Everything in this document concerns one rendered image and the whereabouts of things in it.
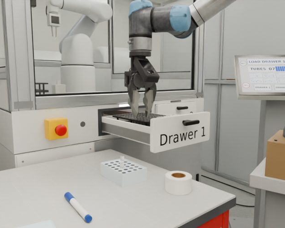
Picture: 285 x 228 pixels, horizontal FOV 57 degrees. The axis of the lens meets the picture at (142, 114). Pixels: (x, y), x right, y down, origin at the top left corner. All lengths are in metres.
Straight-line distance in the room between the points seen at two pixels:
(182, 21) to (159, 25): 0.07
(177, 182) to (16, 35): 0.68
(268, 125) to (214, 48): 1.46
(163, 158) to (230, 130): 1.60
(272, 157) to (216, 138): 2.14
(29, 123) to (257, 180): 0.77
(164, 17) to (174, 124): 0.34
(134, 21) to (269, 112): 1.14
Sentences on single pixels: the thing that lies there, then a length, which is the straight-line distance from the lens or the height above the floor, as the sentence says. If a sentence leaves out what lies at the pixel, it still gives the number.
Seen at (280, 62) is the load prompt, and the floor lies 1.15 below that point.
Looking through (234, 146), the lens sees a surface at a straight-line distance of 2.89.
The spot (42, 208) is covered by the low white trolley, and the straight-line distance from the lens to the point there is 0.67.
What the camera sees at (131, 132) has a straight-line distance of 0.94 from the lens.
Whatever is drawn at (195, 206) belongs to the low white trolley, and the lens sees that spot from 0.66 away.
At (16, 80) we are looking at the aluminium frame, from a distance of 0.97.
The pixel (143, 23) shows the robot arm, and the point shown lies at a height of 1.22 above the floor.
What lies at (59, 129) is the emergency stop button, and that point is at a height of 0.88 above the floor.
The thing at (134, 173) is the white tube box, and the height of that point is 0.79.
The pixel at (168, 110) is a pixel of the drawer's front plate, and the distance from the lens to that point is 1.32.
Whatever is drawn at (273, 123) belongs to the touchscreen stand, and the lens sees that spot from 1.77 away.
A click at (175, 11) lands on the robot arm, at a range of 0.83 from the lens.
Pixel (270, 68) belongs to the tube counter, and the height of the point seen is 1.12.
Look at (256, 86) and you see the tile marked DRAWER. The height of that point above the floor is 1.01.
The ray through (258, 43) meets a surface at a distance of 2.71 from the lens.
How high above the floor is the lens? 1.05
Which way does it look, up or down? 8 degrees down
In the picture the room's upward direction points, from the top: straight up
